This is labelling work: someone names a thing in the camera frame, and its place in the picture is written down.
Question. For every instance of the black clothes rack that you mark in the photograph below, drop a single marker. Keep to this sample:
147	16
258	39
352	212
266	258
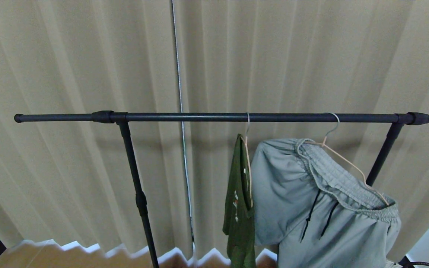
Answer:
199	117

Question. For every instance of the green long-sleeved shirt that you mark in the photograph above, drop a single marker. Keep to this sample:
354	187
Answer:
238	216

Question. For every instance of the pale grey garment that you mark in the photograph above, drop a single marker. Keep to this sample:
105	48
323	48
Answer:
292	186

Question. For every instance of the pink clothes hanger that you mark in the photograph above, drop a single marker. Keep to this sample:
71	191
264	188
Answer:
248	160
345	158

